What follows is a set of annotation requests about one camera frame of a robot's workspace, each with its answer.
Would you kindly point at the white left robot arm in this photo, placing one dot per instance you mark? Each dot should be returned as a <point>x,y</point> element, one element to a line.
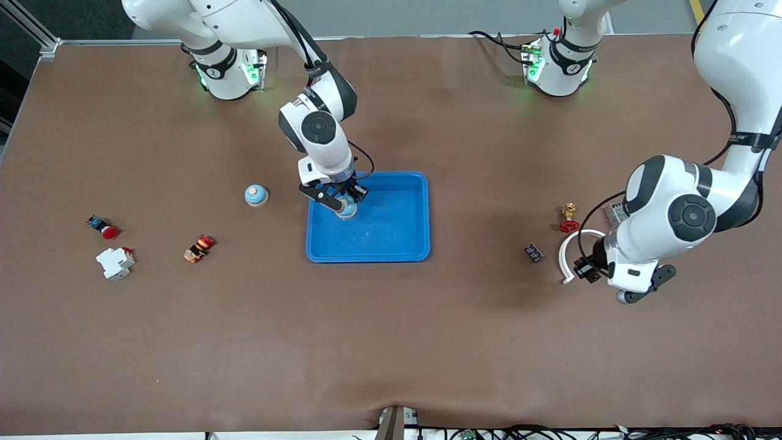
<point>733,49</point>

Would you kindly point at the red mushroom push button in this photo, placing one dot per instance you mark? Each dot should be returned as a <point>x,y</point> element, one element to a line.
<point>110,232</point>

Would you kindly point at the orange black red switch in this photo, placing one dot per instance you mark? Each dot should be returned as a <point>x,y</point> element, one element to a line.
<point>197,250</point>

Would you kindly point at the white circuit breaker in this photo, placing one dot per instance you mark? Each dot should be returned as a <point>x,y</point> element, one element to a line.
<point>114,263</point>

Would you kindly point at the blue plastic tray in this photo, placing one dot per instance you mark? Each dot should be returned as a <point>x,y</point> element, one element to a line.
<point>391,232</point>

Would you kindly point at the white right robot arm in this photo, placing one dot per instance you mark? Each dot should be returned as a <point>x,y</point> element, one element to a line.
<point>244,18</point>

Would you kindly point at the silver aluminium frame post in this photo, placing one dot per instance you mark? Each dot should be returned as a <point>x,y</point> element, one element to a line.
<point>30,23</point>

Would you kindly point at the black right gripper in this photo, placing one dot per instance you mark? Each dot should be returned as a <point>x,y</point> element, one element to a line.
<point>352,189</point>

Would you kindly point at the table edge clamp bracket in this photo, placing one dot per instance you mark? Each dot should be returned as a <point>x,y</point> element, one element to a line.
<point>394,425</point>

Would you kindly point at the light blue dome bell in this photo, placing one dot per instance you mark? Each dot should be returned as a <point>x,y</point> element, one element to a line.
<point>256,194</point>
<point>348,212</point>

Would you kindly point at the white curved plastic strip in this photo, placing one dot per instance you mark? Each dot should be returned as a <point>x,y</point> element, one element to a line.
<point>561,260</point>

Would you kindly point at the metal mesh power supply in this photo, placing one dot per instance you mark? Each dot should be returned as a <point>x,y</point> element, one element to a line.
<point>616,214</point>

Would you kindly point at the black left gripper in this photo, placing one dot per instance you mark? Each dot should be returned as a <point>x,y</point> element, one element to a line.
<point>590,267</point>

